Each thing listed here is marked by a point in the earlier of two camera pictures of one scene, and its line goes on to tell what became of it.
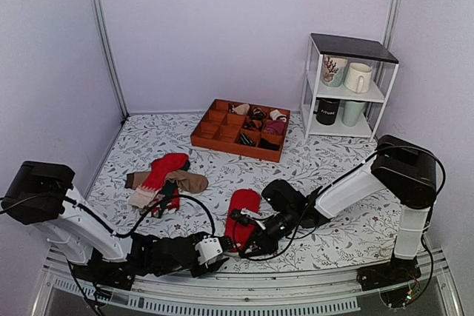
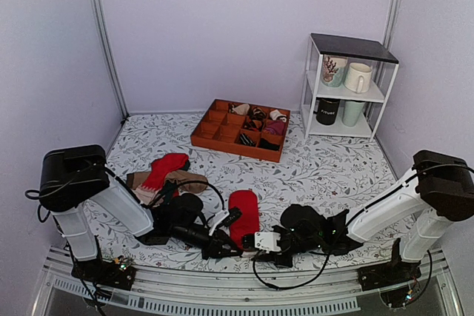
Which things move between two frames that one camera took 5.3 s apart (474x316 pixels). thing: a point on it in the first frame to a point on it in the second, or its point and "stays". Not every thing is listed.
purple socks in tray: (275, 126) stays
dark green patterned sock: (167, 192) stays
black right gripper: (268, 246) to (271, 257)
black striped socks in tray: (245, 140) stays
